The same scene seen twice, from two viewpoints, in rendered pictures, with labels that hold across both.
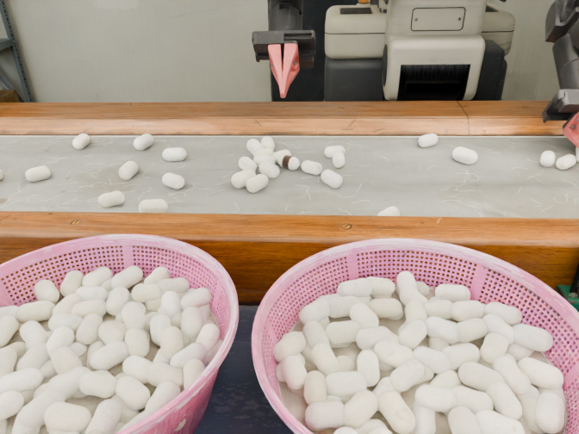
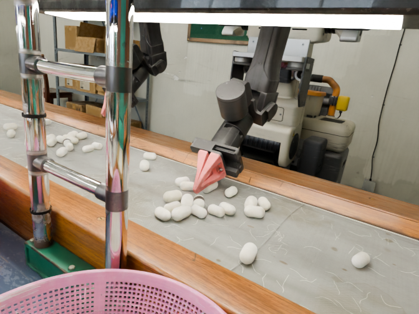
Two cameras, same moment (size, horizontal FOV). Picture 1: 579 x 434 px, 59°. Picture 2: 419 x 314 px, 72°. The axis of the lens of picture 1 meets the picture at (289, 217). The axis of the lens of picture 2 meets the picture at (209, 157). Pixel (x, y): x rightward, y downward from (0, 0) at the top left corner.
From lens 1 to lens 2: 68 cm
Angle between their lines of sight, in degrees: 26
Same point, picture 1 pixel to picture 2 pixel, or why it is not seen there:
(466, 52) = (277, 134)
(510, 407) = not seen: outside the picture
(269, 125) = (101, 131)
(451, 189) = (103, 174)
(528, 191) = (134, 189)
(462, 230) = (23, 179)
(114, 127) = (50, 116)
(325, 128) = not seen: hidden behind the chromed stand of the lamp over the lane
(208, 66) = not seen: hidden behind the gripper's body
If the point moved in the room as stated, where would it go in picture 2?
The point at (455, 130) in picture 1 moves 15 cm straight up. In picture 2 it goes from (178, 157) to (182, 99)
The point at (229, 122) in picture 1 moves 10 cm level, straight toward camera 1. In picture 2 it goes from (88, 125) to (63, 130)
